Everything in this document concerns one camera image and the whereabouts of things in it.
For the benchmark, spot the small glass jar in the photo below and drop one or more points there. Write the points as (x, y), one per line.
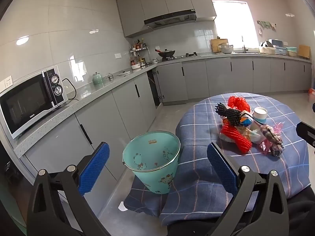
(111, 77)

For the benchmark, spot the white paper scrap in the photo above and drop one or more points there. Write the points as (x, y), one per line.
(122, 206)

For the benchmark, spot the grey counter with lower cabinets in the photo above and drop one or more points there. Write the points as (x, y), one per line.
(110, 118)

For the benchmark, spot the white wall socket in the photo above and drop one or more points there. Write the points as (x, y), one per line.
(6, 82)

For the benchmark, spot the black wok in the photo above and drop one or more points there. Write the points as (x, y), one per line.
(167, 53)

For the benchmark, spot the metal faucet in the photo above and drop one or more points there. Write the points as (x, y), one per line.
(244, 45)

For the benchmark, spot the white basin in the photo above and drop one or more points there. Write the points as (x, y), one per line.
(267, 50)

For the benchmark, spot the black silver microwave oven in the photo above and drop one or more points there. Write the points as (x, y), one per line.
(24, 103)

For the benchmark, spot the bright kitchen window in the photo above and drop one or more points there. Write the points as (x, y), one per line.
(233, 24)

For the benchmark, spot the white bowl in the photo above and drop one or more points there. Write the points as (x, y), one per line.
(135, 66)

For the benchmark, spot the green basin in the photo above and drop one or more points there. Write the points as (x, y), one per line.
(292, 52)

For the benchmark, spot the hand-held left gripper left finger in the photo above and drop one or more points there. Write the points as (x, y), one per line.
(94, 169)

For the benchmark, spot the blue dish rack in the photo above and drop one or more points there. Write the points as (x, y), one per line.
(280, 48)

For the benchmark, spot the black range hood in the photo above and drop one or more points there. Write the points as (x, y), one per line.
(169, 18)

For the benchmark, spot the wooden cutting board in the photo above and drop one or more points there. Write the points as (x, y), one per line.
(215, 44)

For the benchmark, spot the blue plaid tablecloth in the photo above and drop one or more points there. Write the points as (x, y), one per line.
(196, 132)

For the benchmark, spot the flat white tray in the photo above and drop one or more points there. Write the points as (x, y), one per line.
(123, 73)

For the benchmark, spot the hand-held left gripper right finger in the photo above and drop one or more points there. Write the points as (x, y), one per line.
(221, 169)

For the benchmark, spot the hanging wall cloths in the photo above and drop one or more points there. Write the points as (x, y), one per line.
(265, 24)

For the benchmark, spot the teal cartoon print waste bin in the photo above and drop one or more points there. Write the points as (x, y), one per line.
(157, 177)

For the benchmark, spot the green ceramic teapot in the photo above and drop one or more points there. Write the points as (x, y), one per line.
(98, 79)

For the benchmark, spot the grey upper cabinets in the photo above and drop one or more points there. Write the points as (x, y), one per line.
(157, 2)

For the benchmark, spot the dark patterned wrapper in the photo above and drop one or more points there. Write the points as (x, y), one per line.
(273, 140)

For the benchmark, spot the clear bag of packets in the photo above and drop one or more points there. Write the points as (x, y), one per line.
(253, 135)

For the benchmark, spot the grey mixing bowl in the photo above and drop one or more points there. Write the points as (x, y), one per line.
(226, 49)

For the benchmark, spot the metal spice rack with bottles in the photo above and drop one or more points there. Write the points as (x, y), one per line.
(139, 51)

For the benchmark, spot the red foam net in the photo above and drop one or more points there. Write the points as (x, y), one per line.
(236, 137)

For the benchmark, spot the red plastic bag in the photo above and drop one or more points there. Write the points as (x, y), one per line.
(238, 102)

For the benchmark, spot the white blue paper cup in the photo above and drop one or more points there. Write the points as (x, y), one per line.
(260, 115)

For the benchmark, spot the pink candy packet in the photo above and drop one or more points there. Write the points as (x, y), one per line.
(263, 147)

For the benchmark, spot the black foam net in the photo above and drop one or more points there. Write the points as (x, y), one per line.
(230, 114)

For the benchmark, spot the light wooden board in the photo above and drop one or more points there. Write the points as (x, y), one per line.
(304, 52)

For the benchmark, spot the gas stove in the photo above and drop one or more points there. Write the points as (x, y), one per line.
(182, 56)

